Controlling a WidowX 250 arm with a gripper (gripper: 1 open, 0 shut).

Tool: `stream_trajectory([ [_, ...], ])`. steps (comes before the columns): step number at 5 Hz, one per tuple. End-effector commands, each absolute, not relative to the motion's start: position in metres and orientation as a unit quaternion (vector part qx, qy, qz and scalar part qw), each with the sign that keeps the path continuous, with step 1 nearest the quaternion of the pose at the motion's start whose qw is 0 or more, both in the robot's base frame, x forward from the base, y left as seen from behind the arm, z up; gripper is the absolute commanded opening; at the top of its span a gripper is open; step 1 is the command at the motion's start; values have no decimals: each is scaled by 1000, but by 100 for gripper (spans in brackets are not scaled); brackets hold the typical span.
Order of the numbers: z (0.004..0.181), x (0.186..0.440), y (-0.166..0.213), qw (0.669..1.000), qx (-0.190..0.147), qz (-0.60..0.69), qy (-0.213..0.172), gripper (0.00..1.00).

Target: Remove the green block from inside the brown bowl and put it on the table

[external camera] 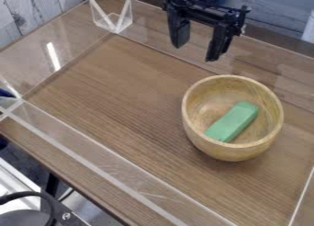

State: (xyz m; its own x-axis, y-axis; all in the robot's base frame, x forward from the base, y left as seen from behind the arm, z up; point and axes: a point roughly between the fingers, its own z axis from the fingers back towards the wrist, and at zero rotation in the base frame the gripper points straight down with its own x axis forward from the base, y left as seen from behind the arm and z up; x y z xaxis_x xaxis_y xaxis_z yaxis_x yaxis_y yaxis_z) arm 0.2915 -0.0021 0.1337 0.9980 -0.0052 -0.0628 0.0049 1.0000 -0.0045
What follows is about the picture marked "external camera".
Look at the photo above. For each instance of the brown wooden bowl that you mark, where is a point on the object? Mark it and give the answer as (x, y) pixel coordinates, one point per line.
(209, 99)

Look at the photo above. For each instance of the clear acrylic front wall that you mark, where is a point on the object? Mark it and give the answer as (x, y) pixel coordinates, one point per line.
(136, 196)

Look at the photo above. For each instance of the black table leg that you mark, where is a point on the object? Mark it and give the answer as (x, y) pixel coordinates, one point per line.
(53, 185)

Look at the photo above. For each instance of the clear acrylic corner bracket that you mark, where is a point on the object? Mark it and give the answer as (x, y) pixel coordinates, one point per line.
(113, 22)

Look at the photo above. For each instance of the metal bracket with screw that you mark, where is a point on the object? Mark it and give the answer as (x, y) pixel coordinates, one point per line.
(65, 217)

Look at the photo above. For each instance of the green rectangular block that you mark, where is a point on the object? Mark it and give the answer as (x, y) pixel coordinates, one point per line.
(233, 123)

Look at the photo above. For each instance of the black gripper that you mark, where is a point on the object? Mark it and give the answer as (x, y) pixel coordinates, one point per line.
(228, 20)

